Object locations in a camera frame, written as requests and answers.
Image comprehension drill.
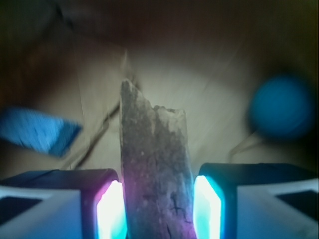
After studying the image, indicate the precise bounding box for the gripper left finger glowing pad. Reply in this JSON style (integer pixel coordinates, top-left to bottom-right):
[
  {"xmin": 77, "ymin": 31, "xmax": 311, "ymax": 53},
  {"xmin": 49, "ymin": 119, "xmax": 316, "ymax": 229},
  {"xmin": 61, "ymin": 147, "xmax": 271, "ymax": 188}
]
[{"xmin": 0, "ymin": 169, "xmax": 127, "ymax": 239}]

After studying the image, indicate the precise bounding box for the brown paper bag bin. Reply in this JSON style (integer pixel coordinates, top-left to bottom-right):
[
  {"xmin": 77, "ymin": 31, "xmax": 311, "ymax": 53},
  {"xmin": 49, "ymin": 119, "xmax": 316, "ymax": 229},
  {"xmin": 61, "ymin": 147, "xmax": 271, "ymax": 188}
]
[{"xmin": 0, "ymin": 0, "xmax": 319, "ymax": 179}]

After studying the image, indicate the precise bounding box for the blue sponge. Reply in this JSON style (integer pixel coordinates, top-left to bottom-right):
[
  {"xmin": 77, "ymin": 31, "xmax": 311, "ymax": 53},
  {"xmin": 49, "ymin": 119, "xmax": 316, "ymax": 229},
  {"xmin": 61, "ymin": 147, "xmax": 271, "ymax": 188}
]
[{"xmin": 0, "ymin": 107, "xmax": 82, "ymax": 158}]

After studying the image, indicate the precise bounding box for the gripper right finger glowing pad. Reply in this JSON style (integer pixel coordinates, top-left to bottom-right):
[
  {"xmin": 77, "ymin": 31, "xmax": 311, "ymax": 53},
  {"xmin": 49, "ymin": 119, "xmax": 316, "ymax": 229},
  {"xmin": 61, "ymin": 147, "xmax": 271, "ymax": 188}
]
[{"xmin": 193, "ymin": 163, "xmax": 319, "ymax": 239}]

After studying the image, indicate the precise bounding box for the blue felt ball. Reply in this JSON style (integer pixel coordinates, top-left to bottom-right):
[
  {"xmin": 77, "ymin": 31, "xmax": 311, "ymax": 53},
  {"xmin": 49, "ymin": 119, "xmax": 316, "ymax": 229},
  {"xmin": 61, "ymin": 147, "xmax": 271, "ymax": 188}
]
[{"xmin": 248, "ymin": 75, "xmax": 316, "ymax": 141}]

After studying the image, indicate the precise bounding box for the brown wood chip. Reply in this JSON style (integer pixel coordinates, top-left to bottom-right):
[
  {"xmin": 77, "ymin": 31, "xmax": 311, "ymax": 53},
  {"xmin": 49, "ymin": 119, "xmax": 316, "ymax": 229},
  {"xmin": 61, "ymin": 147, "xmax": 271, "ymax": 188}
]
[{"xmin": 120, "ymin": 80, "xmax": 196, "ymax": 239}]

